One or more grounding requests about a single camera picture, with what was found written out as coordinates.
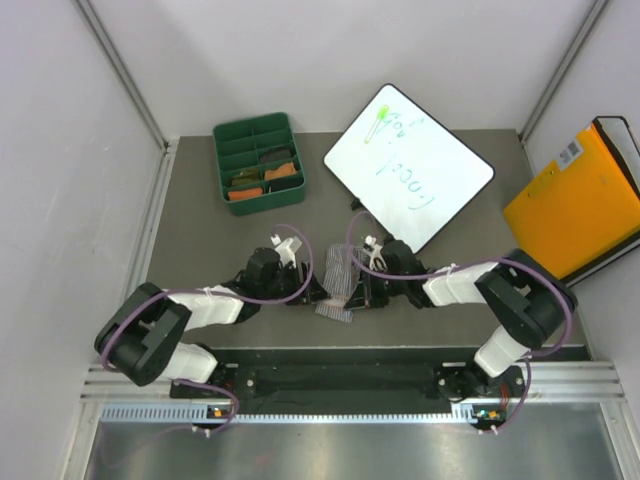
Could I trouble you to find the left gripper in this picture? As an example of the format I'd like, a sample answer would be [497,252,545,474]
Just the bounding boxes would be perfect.
[259,261,330,306]

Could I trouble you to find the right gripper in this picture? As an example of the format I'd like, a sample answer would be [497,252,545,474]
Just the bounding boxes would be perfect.
[347,264,408,310]

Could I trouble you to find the grey striped underwear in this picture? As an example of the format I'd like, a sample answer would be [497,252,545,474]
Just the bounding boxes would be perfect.
[315,244,367,323]

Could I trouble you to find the green compartment tray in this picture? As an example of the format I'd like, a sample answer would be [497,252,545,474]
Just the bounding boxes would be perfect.
[212,112,306,216]

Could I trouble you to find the black dotted underwear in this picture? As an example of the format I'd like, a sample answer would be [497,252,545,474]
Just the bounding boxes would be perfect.
[259,145,293,164]

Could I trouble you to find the olive green underwear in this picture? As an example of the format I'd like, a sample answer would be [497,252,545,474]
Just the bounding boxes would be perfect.
[228,168,262,187]

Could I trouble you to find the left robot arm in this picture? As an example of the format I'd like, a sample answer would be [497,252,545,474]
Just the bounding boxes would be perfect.
[94,238,329,397]

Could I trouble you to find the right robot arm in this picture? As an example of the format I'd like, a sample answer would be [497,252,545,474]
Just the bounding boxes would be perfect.
[344,237,577,396]

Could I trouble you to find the black rolled cloth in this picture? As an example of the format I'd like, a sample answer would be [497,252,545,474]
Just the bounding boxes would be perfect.
[268,175,305,193]

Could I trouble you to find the orange rolled cloth back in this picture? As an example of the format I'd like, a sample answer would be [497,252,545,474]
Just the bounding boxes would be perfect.
[264,162,297,181]

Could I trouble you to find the orange rolled cloth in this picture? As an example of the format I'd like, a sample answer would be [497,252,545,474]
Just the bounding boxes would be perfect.
[227,187,264,202]
[264,162,297,181]

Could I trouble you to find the orange rolled cloth front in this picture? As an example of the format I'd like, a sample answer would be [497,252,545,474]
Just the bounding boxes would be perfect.
[227,187,264,202]

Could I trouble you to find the white whiteboard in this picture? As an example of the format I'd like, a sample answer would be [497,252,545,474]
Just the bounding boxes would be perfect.
[324,84,495,252]

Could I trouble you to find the green marker pen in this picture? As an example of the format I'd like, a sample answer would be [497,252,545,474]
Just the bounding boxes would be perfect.
[363,105,390,144]

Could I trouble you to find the orange clipboard folder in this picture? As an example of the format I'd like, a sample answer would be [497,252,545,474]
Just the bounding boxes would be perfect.
[503,116,639,286]

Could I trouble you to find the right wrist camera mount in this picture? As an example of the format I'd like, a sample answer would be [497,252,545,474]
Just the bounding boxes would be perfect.
[363,236,387,272]

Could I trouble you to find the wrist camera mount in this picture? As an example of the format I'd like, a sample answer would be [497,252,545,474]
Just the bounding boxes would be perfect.
[363,236,387,272]
[270,234,302,269]

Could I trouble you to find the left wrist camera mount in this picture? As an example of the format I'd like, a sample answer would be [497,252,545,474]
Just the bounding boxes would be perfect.
[270,234,302,269]

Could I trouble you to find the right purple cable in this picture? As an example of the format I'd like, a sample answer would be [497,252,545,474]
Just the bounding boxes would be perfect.
[346,211,574,436]

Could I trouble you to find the purple cable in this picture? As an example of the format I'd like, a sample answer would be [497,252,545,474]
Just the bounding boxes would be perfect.
[99,222,315,436]
[346,211,574,436]

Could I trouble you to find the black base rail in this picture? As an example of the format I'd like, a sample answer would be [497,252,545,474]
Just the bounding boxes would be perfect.
[169,344,591,416]

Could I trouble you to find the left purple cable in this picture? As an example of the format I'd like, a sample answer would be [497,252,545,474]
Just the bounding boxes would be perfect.
[99,222,315,436]

